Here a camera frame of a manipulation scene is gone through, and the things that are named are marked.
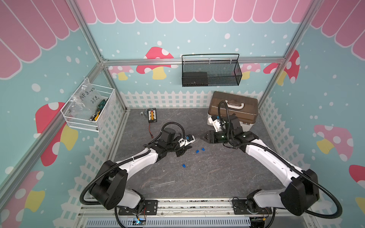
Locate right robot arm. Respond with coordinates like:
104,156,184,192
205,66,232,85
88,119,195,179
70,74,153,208
202,100,343,219

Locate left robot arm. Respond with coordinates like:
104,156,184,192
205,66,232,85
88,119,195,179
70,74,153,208
79,122,196,215

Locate clear test tube left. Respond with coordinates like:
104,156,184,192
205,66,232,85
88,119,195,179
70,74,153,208
144,165,152,173

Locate clear test tube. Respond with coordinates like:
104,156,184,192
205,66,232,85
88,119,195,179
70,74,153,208
144,165,152,173
150,180,175,188

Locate clear test tube lower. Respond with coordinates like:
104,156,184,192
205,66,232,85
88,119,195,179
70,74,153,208
150,180,175,188

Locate brown lid storage box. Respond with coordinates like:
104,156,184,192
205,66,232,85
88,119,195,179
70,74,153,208
207,91,259,132

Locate black board yellow connectors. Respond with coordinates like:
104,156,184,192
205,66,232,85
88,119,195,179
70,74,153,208
147,108,157,123

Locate black box in basket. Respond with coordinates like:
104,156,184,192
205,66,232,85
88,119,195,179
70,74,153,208
182,72,208,87

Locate green tool in basket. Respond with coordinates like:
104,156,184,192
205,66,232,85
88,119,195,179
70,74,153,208
89,99,107,122

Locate clear plastic bag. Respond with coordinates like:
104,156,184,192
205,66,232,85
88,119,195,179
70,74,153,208
69,79,103,114

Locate black mesh wall basket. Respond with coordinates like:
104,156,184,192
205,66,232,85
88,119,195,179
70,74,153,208
181,53,243,86

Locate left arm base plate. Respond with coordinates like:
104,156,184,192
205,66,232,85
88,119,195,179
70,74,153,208
118,200,158,216

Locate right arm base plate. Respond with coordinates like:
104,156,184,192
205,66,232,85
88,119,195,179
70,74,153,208
232,197,272,216

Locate white wire wall basket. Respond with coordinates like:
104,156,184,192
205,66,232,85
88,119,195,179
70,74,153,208
61,79,116,132

